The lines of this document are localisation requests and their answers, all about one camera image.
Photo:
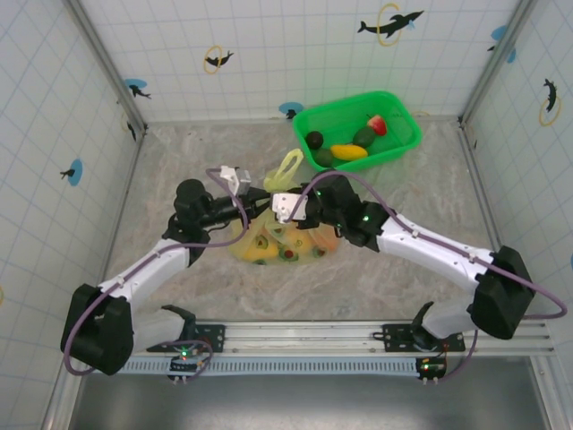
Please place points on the yellow fake lemon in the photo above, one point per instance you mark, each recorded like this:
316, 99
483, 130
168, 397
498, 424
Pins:
297, 239

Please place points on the yellow-green avocado print bag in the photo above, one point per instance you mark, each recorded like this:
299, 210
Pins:
268, 237

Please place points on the red fake tomato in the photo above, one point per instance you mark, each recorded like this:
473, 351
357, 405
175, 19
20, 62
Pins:
329, 242

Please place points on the narrow yellow fake mango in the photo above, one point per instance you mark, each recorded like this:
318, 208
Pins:
257, 254

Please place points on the green plastic basket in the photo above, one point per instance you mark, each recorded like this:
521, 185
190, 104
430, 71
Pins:
340, 121

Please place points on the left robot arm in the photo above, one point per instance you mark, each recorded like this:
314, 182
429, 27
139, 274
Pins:
147, 269

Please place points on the green fake avocado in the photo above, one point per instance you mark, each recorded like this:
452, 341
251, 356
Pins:
363, 137
324, 157

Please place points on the fat yellow fake mango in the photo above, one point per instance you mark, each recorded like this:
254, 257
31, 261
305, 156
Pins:
349, 152

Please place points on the dark brown fake avocado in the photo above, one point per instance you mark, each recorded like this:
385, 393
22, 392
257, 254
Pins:
315, 140

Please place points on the red fake apple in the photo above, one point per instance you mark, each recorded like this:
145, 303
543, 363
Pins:
377, 126

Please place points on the marbled plastic table cover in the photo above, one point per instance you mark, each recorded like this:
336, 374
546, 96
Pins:
268, 291

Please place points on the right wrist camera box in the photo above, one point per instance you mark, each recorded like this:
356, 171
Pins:
286, 203

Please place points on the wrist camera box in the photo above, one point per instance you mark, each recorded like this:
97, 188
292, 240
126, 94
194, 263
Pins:
235, 179
286, 203

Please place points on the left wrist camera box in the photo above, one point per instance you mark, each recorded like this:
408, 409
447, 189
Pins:
235, 179

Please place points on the aluminium side rail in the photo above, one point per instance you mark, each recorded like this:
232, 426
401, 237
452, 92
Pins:
130, 179
481, 179

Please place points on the aluminium back rail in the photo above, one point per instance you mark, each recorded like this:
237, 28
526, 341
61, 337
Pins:
201, 121

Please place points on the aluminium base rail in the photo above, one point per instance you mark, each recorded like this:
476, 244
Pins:
291, 333

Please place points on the aluminium corner post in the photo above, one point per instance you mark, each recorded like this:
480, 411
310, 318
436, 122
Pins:
494, 67
108, 67

